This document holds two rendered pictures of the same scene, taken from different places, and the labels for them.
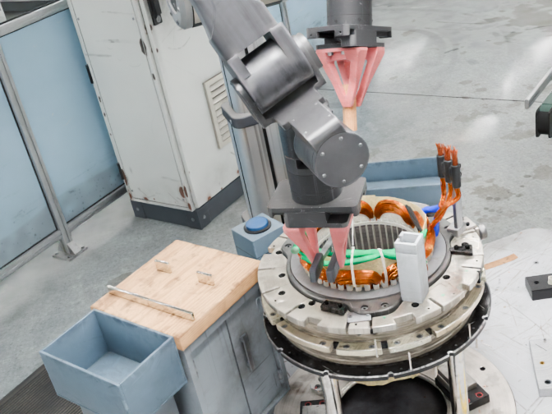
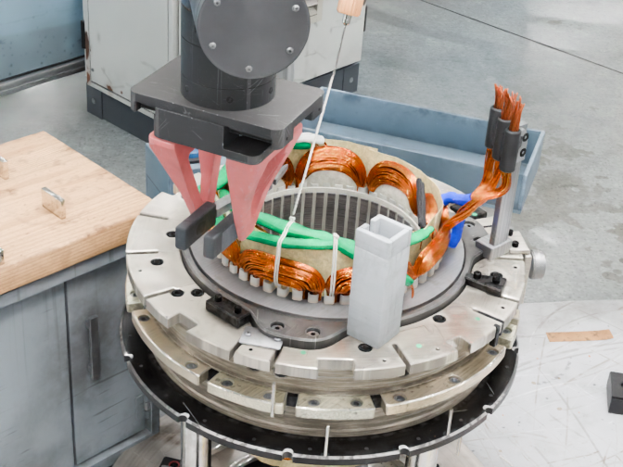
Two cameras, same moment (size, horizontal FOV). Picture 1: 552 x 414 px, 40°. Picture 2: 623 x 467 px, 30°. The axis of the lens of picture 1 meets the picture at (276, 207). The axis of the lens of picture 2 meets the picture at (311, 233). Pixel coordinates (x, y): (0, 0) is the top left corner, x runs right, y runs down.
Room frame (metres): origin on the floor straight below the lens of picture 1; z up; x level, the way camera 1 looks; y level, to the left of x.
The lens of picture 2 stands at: (0.11, -0.12, 1.59)
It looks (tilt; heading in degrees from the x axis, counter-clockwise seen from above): 31 degrees down; 2
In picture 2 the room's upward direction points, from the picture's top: 4 degrees clockwise
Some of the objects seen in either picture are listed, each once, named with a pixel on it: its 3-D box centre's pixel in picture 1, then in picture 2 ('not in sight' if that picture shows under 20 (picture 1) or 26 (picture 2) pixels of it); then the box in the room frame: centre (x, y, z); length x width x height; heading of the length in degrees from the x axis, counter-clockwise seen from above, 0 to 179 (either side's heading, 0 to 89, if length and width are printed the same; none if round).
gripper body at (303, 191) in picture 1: (314, 177); (228, 61); (0.75, -0.05, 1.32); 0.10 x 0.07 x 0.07; 69
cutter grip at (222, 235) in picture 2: (333, 267); (223, 233); (0.73, -0.05, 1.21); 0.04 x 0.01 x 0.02; 159
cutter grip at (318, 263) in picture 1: (316, 267); (196, 225); (0.73, -0.03, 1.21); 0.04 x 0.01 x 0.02; 159
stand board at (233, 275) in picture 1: (179, 289); (8, 210); (0.99, 0.17, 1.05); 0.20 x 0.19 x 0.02; 138
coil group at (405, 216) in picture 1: (392, 213); (395, 187); (0.96, -0.17, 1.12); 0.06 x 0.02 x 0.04; 53
